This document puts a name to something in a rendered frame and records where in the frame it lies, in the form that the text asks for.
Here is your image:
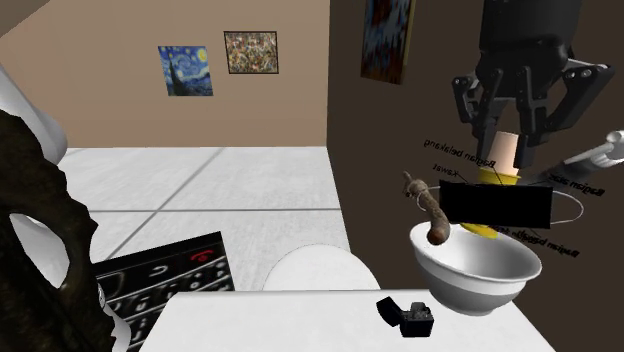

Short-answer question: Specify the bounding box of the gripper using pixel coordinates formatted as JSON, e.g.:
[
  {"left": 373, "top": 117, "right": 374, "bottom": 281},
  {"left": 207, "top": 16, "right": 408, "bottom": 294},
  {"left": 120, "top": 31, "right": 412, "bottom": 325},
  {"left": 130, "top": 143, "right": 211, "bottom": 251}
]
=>
[{"left": 451, "top": 0, "right": 616, "bottom": 170}]

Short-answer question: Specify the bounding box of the beige and yellow bottle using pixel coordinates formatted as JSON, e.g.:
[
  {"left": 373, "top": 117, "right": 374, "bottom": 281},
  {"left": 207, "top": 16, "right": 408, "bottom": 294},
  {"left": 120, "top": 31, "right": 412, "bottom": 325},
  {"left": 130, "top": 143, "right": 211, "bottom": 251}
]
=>
[{"left": 459, "top": 130, "right": 523, "bottom": 241}]

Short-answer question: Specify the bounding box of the white and grey long tool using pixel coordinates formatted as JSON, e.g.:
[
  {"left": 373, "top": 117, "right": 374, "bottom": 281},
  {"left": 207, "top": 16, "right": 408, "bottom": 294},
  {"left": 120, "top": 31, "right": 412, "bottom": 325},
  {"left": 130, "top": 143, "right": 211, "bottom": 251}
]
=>
[{"left": 528, "top": 128, "right": 624, "bottom": 185}]

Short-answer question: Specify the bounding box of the black face mask with labels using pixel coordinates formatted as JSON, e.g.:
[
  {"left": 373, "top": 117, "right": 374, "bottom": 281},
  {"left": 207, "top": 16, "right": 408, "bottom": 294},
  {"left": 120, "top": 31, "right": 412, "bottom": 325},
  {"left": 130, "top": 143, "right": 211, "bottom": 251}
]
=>
[{"left": 422, "top": 137, "right": 607, "bottom": 260}]

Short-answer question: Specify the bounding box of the brown gnarled stick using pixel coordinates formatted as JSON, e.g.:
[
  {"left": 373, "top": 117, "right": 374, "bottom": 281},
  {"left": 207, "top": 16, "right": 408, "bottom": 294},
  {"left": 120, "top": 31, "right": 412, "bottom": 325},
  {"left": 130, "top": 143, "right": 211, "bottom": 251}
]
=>
[{"left": 401, "top": 170, "right": 453, "bottom": 247}]

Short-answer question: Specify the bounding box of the blue and red abstract painting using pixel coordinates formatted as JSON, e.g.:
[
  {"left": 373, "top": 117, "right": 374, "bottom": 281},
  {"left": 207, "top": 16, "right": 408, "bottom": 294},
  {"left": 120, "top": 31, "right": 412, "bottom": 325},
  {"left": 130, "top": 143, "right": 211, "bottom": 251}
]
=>
[{"left": 360, "top": 0, "right": 418, "bottom": 86}]

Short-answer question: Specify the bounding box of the white bowl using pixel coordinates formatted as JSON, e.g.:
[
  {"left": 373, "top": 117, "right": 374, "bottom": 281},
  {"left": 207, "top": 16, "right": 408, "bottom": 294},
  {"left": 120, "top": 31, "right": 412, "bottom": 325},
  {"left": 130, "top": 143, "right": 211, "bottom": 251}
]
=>
[{"left": 408, "top": 220, "right": 544, "bottom": 318}]

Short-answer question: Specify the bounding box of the black open lighter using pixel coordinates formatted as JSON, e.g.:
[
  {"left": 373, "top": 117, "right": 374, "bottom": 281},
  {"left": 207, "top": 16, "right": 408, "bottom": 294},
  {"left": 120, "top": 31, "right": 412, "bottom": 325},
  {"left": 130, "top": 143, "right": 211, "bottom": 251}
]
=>
[{"left": 375, "top": 295, "right": 436, "bottom": 339}]

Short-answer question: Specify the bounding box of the blue starry night painting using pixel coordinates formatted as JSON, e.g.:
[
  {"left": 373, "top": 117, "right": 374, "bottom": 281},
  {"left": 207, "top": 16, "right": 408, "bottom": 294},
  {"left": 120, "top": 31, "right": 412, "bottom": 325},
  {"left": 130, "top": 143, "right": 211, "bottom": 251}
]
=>
[{"left": 157, "top": 45, "right": 215, "bottom": 98}]

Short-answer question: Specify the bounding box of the black phone with keypad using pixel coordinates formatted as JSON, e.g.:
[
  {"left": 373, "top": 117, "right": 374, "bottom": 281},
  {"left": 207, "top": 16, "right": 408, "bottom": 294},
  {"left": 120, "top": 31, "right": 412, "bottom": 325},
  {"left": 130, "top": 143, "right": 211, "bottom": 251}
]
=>
[{"left": 91, "top": 230, "right": 237, "bottom": 352}]

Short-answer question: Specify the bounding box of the dark brown rough figure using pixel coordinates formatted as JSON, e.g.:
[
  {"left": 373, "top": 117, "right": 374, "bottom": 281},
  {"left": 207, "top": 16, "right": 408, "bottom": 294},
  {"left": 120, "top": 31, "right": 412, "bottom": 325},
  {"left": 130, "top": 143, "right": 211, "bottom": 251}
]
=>
[{"left": 0, "top": 108, "right": 117, "bottom": 352}]

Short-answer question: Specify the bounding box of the speckled painting with black frame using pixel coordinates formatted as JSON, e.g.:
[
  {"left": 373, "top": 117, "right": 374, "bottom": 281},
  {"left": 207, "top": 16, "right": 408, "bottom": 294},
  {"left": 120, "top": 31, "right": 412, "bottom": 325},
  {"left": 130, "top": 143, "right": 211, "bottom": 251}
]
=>
[{"left": 223, "top": 30, "right": 281, "bottom": 76}]

